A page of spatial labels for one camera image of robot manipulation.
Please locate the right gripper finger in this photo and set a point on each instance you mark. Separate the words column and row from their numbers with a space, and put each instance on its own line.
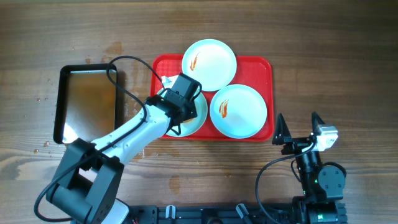
column 316, row 121
column 282, row 134

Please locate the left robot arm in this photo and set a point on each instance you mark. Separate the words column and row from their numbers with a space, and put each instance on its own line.
column 87, row 179

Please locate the red plastic tray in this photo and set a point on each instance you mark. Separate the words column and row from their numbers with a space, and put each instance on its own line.
column 253, row 71

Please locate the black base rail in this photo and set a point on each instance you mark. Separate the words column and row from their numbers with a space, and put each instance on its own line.
column 202, row 214

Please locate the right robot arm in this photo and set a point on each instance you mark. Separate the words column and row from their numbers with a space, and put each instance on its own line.
column 322, row 182

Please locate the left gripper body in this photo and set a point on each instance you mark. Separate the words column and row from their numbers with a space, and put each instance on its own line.
column 189, row 107

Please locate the orange green sponge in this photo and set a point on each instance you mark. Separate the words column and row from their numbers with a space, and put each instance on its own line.
column 189, row 120

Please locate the black metal water pan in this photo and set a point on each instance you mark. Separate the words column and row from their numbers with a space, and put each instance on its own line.
column 86, row 103

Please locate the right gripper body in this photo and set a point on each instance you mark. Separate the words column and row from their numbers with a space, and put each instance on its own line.
column 296, row 145

